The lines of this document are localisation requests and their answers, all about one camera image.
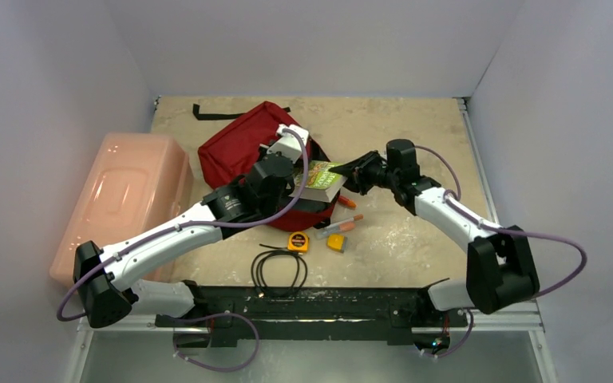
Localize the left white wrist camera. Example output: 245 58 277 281
267 124 310 164

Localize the red student backpack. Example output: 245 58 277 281
192 101 339 232

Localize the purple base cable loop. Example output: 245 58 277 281
172 310 261 373

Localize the black coiled cable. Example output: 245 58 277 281
250 243 309 298

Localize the pink translucent storage box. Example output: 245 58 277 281
49 132 194 287

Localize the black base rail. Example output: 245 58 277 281
155 285 470 349

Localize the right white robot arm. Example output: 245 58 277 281
332 139 540 325

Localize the white orange marker pen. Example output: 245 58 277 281
326 214 364 228

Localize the grey orange highlighter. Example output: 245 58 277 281
314 221 355 239

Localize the green booklet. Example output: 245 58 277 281
301 160 347 203

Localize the yellow grey correction tape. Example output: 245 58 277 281
326 234 347 253

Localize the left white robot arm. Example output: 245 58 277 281
63 151 309 329

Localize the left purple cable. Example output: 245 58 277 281
55 128 311 322

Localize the yellow tape measure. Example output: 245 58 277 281
287 231 310 253

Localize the red orange crayon marker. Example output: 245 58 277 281
338 195 357 209

